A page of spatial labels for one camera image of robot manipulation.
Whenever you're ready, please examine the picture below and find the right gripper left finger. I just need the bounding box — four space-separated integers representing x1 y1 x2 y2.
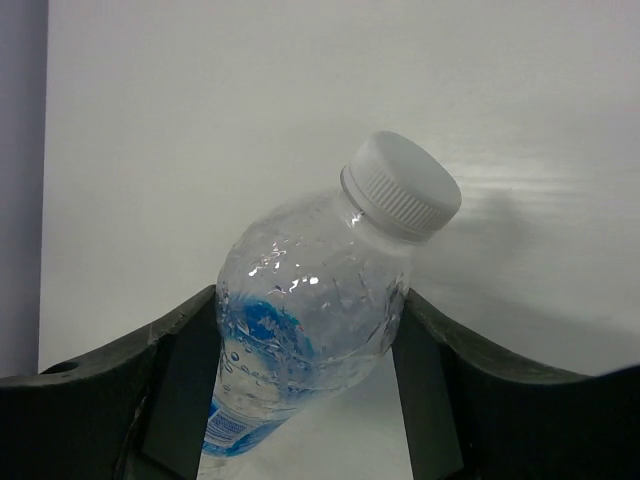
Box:
1 286 220 479

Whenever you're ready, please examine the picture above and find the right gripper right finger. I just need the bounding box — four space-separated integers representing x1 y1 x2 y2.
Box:
392 292 639 479

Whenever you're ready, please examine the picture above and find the blue label water bottle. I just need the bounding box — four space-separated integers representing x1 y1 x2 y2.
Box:
203 131 462 459

